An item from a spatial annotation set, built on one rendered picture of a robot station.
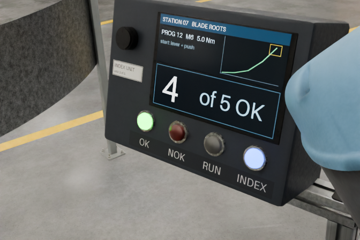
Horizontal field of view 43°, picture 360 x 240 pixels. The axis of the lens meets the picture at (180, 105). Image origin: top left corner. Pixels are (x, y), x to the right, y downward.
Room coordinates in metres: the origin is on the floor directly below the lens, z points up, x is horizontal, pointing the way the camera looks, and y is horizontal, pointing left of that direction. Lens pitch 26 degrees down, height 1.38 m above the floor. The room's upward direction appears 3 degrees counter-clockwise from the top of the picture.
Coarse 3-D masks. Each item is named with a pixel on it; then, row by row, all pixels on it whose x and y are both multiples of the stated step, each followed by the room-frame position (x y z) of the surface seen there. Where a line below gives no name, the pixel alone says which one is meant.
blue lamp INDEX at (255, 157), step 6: (246, 150) 0.40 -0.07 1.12; (252, 150) 0.40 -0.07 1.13; (258, 150) 0.40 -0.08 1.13; (246, 156) 0.40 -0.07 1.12; (252, 156) 0.39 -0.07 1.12; (258, 156) 0.39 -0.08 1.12; (264, 156) 0.39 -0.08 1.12; (246, 162) 0.40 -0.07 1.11; (252, 162) 0.39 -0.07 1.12; (258, 162) 0.39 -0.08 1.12; (264, 162) 0.39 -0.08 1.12; (252, 168) 0.39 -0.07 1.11; (258, 168) 0.39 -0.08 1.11
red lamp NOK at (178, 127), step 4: (172, 124) 0.47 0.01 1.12; (176, 124) 0.46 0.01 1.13; (180, 124) 0.46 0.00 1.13; (184, 124) 0.46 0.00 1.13; (172, 128) 0.46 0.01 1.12; (176, 128) 0.46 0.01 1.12; (180, 128) 0.45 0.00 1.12; (184, 128) 0.45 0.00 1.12; (172, 132) 0.46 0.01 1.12; (176, 132) 0.45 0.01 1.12; (180, 132) 0.45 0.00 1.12; (184, 132) 0.45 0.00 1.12; (188, 132) 0.45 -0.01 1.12; (172, 136) 0.46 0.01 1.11; (176, 136) 0.45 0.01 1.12; (180, 136) 0.45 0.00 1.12; (184, 136) 0.45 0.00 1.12; (172, 140) 0.46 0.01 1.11; (176, 140) 0.45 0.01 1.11; (180, 140) 0.45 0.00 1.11; (184, 140) 0.45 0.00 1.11
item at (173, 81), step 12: (156, 72) 0.50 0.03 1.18; (168, 72) 0.49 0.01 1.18; (180, 72) 0.48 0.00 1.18; (156, 84) 0.49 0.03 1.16; (168, 84) 0.48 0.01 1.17; (180, 84) 0.47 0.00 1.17; (156, 96) 0.49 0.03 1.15; (168, 96) 0.48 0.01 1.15; (180, 96) 0.47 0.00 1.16; (180, 108) 0.47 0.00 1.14
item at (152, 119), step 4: (140, 112) 0.50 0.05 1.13; (144, 112) 0.49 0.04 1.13; (148, 112) 0.49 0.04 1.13; (140, 116) 0.49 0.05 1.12; (144, 116) 0.49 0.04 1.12; (148, 116) 0.49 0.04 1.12; (152, 116) 0.49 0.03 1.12; (140, 120) 0.49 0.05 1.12; (144, 120) 0.48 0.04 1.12; (148, 120) 0.48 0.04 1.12; (152, 120) 0.48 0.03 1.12; (140, 124) 0.49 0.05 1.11; (144, 124) 0.48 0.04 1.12; (148, 124) 0.48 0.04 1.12; (152, 124) 0.48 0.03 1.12; (140, 128) 0.49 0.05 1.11; (144, 128) 0.48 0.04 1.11; (148, 128) 0.48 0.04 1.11; (152, 128) 0.48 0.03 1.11
